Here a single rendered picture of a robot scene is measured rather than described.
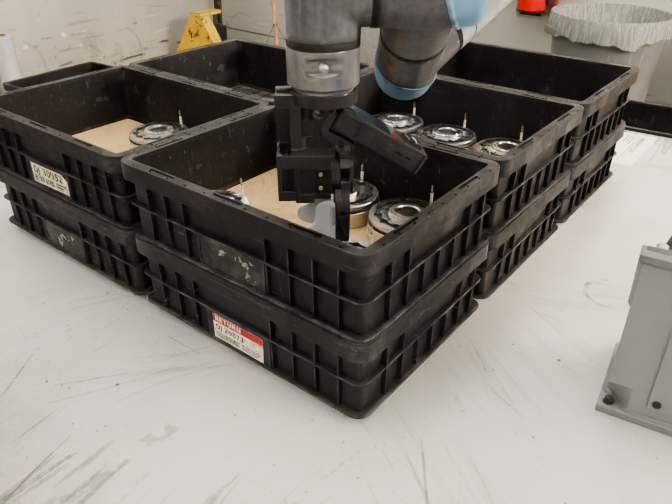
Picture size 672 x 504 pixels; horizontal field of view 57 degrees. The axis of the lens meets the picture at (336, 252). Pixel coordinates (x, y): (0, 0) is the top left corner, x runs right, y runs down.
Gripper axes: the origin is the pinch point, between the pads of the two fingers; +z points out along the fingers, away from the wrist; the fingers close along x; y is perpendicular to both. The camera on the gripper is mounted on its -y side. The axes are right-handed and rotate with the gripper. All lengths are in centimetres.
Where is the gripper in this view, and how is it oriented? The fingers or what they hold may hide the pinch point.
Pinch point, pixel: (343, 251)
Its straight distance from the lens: 75.3
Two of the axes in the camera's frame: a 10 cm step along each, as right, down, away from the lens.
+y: -10.0, 0.2, -0.3
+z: 0.0, 8.6, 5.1
